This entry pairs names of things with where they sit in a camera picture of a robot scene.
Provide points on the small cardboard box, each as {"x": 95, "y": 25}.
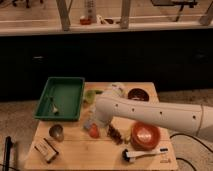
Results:
{"x": 46, "y": 149}

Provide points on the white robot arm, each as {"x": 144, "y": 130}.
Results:
{"x": 190, "y": 119}

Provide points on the green plastic tray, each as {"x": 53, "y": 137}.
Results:
{"x": 67, "y": 93}

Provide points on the small object in tray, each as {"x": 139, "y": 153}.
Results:
{"x": 54, "y": 108}

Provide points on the green ladle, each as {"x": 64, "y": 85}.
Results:
{"x": 89, "y": 95}

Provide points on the white plastic cup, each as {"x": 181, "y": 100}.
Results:
{"x": 117, "y": 87}

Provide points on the blue sponge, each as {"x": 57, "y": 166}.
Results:
{"x": 88, "y": 123}

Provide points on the dark brown bowl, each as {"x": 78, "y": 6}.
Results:
{"x": 138, "y": 94}

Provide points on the orange apple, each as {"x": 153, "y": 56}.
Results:
{"x": 94, "y": 131}

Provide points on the small metal cup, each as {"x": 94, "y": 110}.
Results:
{"x": 56, "y": 132}

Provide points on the black stand on floor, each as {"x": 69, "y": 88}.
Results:
{"x": 7, "y": 149}

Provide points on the brown pine cone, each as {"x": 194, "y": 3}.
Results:
{"x": 114, "y": 134}

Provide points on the red item on shelf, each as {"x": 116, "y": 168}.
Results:
{"x": 85, "y": 21}

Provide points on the large orange bowl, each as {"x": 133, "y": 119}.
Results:
{"x": 144, "y": 136}

